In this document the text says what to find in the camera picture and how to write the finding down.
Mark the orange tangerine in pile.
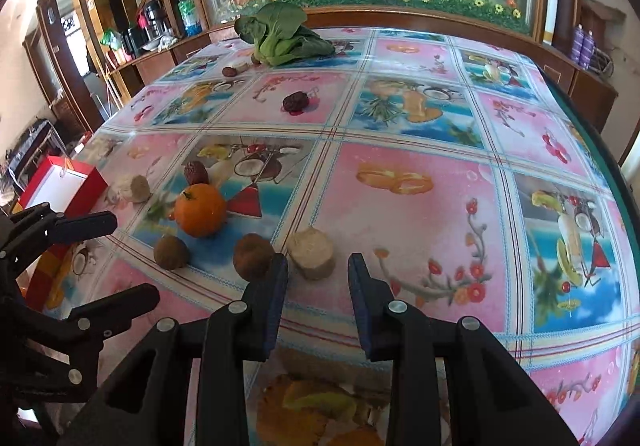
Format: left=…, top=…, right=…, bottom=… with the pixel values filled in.
left=174, top=184, right=227, bottom=238

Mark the dark red jujube upper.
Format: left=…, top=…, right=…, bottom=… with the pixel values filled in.
left=183, top=160, right=209, bottom=185

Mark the small brown kiwi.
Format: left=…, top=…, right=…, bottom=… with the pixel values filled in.
left=153, top=235, right=190, bottom=270

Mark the green bok choy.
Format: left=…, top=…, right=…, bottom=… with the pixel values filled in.
left=234, top=2, right=335, bottom=67

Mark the dark red dried fruit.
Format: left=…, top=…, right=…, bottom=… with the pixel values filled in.
left=282, top=92, right=309, bottom=116

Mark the brown kiwi fruit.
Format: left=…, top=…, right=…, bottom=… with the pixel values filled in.
left=232, top=234, right=274, bottom=282

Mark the purple bottle right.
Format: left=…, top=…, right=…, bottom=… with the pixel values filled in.
left=579, top=30, right=596, bottom=70

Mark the floral fruit print tablecloth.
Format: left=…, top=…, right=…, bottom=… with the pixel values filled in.
left=44, top=39, right=639, bottom=445

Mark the purple bottle left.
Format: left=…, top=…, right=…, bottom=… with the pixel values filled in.
left=570, top=24, right=585, bottom=64

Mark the wooden low cabinet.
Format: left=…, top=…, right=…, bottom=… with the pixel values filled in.
left=102, top=5, right=618, bottom=132

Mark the purple bottle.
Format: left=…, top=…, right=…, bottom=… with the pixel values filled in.
left=579, top=30, right=596, bottom=70
left=570, top=24, right=585, bottom=64

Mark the pale round chunk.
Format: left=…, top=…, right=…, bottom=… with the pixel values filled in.
left=286, top=227, right=335, bottom=281

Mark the green label water bottle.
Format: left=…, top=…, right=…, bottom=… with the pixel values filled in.
left=178, top=0, right=202, bottom=36

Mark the red date near greens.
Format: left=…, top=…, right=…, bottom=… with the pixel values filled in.
left=222, top=67, right=238, bottom=78

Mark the black thermos kettle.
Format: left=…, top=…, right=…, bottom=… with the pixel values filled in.
left=142, top=0, right=170, bottom=42

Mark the red white gift box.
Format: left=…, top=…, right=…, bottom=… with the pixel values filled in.
left=12, top=154, right=110, bottom=312

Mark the banana chunk left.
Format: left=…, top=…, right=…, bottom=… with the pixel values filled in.
left=113, top=174, right=152, bottom=203

